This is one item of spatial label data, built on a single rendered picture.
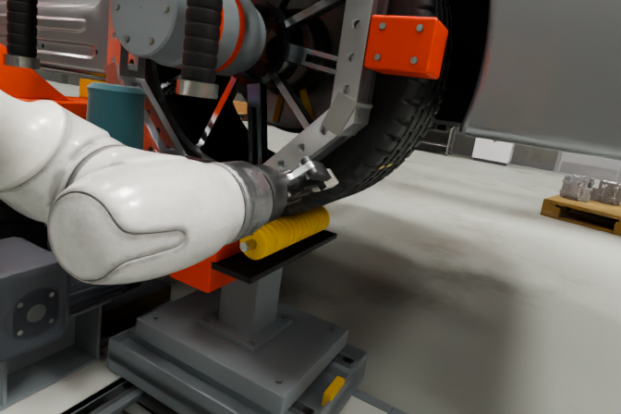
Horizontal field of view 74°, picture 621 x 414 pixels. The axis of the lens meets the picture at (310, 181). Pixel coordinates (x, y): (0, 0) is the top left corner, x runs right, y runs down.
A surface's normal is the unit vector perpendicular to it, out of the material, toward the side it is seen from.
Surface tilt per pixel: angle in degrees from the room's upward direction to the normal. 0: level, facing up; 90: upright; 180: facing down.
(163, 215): 68
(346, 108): 90
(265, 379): 0
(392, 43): 90
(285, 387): 0
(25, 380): 0
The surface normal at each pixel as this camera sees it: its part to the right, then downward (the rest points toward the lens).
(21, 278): 0.86, -0.17
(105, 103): 0.07, 0.16
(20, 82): 0.87, 0.22
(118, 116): 0.48, 0.19
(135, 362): -0.47, 0.11
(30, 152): 0.37, -0.03
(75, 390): 0.14, -0.97
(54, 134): 0.37, -0.44
